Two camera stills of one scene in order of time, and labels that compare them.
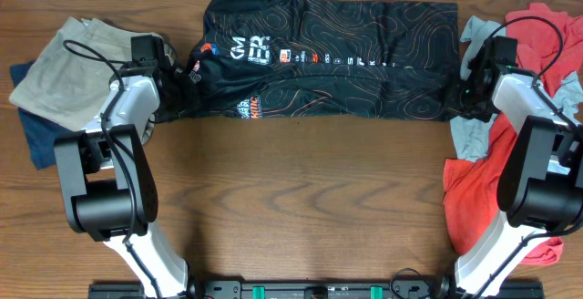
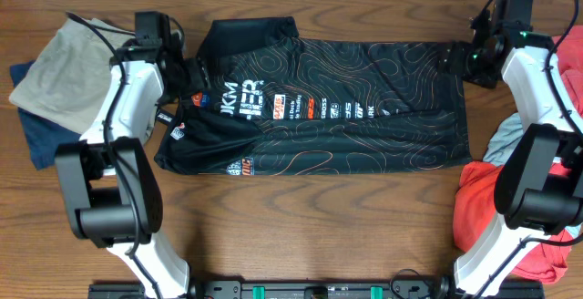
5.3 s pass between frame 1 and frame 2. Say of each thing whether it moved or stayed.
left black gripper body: moved
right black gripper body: moved
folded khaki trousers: stayed
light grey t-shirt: moved
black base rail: stayed
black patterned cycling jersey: moved
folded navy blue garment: stayed
